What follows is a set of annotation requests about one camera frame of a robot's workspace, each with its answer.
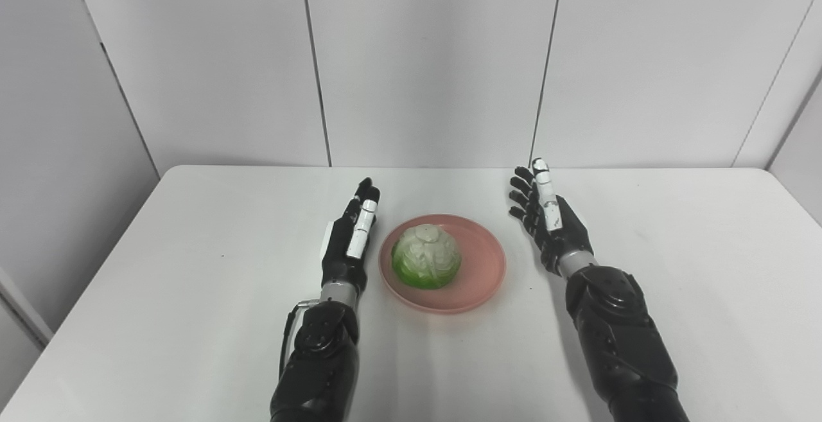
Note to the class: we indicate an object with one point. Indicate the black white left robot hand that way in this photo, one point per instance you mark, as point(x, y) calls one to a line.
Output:
point(340, 261)

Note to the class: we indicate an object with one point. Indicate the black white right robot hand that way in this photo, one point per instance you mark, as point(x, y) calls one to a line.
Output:
point(568, 232)

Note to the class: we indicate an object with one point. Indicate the green white cabbage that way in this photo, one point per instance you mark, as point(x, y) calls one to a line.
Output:
point(427, 258)

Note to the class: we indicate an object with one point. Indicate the pink round plate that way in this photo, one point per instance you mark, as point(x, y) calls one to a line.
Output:
point(481, 268)

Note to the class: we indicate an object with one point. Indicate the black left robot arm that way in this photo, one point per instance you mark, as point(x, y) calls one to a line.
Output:
point(321, 364)

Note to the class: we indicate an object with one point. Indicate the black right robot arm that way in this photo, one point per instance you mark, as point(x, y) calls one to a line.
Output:
point(616, 338)

